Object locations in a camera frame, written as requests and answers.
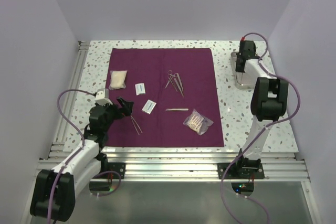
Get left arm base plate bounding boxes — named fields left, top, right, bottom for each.
left=100, top=162, right=126, bottom=180

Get steel instrument tray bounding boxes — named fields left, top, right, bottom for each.
left=230, top=51, right=255, bottom=90

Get purple cloth mat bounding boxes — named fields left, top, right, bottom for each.
left=107, top=48, right=224, bottom=147

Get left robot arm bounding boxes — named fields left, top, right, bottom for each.
left=29, top=97, right=134, bottom=223

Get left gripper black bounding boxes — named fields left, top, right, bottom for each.
left=99, top=97, right=133, bottom=132

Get white sachet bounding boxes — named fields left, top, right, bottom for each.
left=135, top=83, right=146, bottom=95
left=142, top=100, right=156, bottom=114

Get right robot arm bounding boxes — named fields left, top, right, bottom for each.
left=232, top=37, right=289, bottom=179

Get steel forceps with ring handles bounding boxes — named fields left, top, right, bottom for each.
left=165, top=70, right=177, bottom=91

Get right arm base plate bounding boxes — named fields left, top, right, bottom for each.
left=217, top=163, right=265, bottom=179

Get clear bag printed pack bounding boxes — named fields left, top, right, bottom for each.
left=183, top=109, right=214, bottom=135

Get aluminium frame rails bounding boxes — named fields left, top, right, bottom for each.
left=20, top=40, right=322, bottom=224

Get curved steel tweezers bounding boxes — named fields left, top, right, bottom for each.
left=165, top=108, right=189, bottom=112

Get white gauze packet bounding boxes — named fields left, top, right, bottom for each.
left=109, top=70, right=128, bottom=90

